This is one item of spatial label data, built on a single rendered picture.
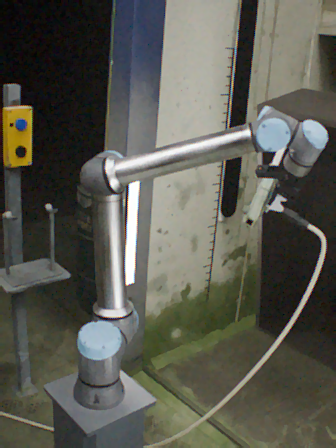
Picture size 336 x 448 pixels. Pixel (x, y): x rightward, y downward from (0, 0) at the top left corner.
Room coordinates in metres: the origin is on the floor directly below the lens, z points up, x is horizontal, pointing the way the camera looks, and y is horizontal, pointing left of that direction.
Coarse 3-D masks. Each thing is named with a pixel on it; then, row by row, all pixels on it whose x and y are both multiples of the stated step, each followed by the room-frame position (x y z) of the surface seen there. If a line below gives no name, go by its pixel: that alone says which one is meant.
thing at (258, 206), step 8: (280, 152) 1.93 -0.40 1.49; (264, 184) 1.74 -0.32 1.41; (272, 184) 1.76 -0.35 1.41; (264, 192) 1.70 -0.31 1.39; (256, 200) 1.66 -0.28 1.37; (264, 200) 1.67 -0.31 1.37; (248, 208) 1.64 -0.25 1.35; (256, 208) 1.63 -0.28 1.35; (264, 208) 1.66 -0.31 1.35; (248, 216) 1.59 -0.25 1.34; (256, 216) 1.60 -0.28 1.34; (280, 216) 1.67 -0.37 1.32; (288, 216) 1.66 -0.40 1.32; (296, 216) 1.66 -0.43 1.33; (248, 224) 1.60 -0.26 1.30; (256, 224) 1.59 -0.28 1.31; (296, 224) 1.66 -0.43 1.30; (304, 224) 1.65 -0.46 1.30
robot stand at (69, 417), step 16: (48, 384) 1.51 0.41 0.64; (64, 384) 1.52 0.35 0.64; (128, 384) 1.56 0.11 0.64; (64, 400) 1.43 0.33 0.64; (128, 400) 1.46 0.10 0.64; (144, 400) 1.47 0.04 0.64; (64, 416) 1.41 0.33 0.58; (80, 416) 1.35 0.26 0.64; (96, 416) 1.36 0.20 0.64; (112, 416) 1.37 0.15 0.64; (128, 416) 1.39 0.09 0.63; (144, 416) 1.47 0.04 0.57; (64, 432) 1.41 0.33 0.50; (80, 432) 1.33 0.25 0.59; (96, 432) 1.30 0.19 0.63; (112, 432) 1.36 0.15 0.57; (128, 432) 1.41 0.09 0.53
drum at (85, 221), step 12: (84, 192) 3.08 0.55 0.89; (84, 204) 3.06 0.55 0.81; (84, 216) 3.07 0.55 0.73; (84, 228) 3.07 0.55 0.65; (84, 240) 3.07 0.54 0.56; (84, 252) 3.07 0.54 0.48; (84, 264) 3.07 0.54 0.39; (84, 276) 3.06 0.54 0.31; (84, 288) 3.07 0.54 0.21; (96, 288) 3.01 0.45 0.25; (84, 300) 3.07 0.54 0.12; (96, 300) 3.01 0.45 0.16; (84, 312) 3.06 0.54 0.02
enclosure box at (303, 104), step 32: (288, 96) 2.26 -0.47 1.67; (320, 96) 2.24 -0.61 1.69; (320, 160) 2.37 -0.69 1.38; (320, 192) 2.38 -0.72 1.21; (288, 224) 2.43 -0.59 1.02; (320, 224) 2.40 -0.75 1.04; (288, 256) 2.47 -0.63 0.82; (256, 288) 2.29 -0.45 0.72; (288, 288) 2.51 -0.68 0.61; (320, 288) 2.43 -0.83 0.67; (256, 320) 2.32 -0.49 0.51; (288, 320) 2.37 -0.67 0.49; (320, 320) 2.35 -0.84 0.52; (320, 352) 2.11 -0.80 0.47
